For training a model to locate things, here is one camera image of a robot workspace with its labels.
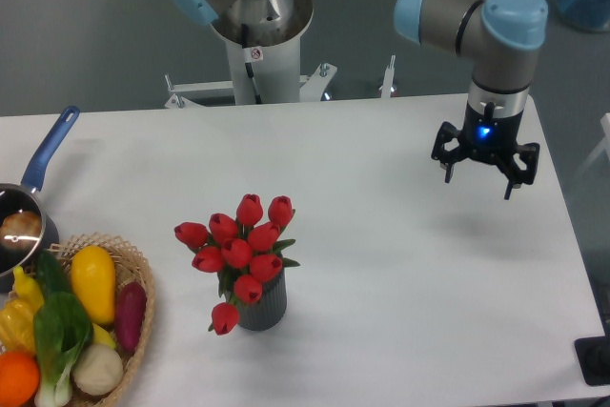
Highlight woven wicker basket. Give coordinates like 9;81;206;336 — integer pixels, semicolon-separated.
0;232;156;407

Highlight white metal base frame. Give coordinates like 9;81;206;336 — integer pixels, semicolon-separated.
164;54;397;110

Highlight blue handled saucepan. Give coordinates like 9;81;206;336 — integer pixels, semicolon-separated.
1;106;80;294

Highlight red tulip bouquet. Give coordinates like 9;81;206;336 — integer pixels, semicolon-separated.
173;193;299;336

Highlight orange fruit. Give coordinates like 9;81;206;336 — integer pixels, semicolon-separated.
1;352;40;406

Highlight green bok choy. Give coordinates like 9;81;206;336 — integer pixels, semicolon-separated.
33;292;92;406

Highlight purple eggplant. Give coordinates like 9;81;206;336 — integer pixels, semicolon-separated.
114;281;147;354

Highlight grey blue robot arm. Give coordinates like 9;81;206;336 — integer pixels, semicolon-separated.
172;0;548;189

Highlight yellow squash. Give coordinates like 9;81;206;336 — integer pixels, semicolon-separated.
71;245;115;327

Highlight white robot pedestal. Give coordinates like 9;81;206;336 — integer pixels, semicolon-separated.
213;0;314;106

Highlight yellow bell pepper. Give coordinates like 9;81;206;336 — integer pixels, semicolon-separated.
1;298;36;356

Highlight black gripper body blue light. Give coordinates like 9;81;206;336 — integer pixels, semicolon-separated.
458;83;528;161

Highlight black device at edge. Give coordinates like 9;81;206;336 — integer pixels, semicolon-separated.
574;336;609;386

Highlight grey ribbed vase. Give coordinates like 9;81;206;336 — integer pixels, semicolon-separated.
237;271;288;332

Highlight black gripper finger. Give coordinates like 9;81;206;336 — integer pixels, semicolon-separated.
496;142;540;200
431;121;473;183

